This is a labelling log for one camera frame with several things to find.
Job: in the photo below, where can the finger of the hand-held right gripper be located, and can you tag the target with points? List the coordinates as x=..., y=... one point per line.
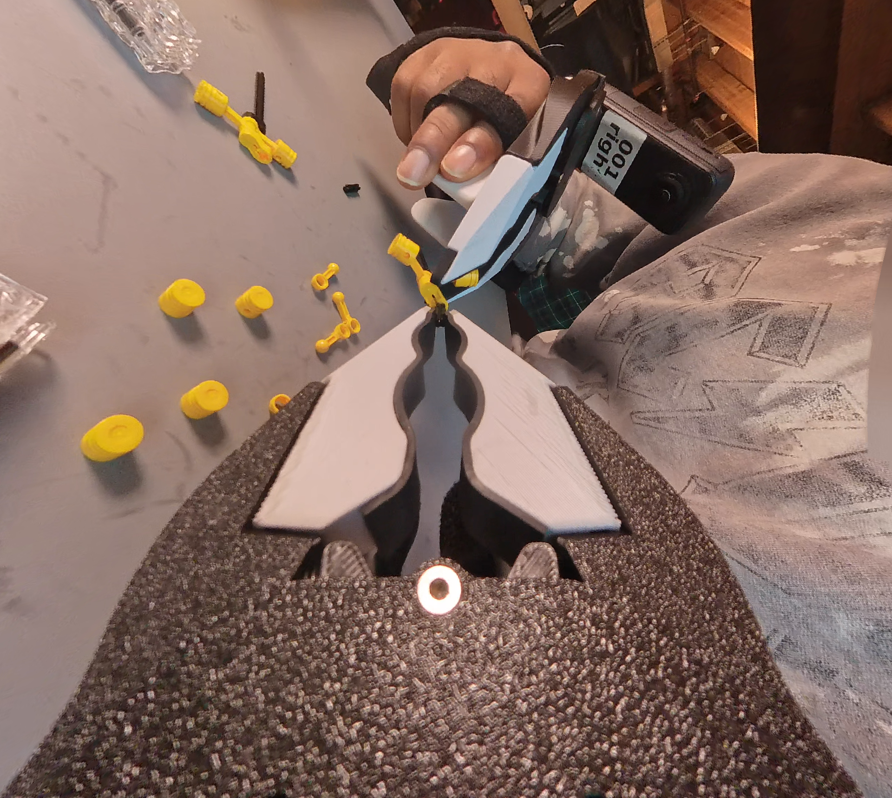
x=498, y=205
x=550, y=184

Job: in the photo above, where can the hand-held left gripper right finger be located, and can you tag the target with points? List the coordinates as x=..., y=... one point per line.
x=543, y=456

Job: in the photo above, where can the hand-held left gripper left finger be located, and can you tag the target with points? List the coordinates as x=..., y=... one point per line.
x=327, y=456

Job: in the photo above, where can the yellow cam piece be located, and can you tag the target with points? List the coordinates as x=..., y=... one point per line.
x=279, y=402

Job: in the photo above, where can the yellow piston crank assembly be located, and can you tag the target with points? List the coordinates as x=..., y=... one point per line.
x=403, y=247
x=249, y=132

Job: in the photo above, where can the person's right forearm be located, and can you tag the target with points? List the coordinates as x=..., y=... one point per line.
x=592, y=233

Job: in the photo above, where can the grey desk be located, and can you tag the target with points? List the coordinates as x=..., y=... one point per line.
x=104, y=198

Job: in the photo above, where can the green plaid cloth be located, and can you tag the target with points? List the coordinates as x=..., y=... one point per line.
x=554, y=303

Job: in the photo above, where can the yellow connecting rod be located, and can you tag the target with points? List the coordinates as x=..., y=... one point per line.
x=322, y=281
x=327, y=343
x=340, y=308

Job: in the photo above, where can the yellow piston cylinder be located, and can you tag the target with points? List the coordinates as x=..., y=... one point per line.
x=181, y=298
x=252, y=303
x=203, y=400
x=111, y=439

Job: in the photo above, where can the person's grey speckled sweatshirt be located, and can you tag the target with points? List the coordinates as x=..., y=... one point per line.
x=732, y=393

